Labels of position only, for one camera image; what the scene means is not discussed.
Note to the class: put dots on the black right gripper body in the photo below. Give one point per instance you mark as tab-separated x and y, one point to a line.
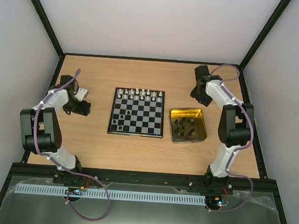
198	93

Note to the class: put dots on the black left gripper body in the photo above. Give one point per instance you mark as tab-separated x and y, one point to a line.
72	106

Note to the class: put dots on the gold metal tin tray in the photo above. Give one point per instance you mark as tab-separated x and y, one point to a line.
196	115

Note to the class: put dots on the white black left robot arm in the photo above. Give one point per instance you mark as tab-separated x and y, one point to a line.
40	130

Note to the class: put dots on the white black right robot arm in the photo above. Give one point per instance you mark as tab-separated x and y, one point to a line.
235	130

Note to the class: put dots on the black bishop on board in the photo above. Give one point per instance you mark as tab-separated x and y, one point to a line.
126	127

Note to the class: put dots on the black and grey chessboard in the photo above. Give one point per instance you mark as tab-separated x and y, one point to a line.
146	118

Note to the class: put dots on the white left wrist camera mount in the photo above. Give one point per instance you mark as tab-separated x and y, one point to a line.
81	93

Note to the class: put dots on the black aluminium frame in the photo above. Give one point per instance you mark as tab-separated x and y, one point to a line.
154	44

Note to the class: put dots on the white slotted cable duct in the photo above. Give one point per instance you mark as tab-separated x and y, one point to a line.
48	190

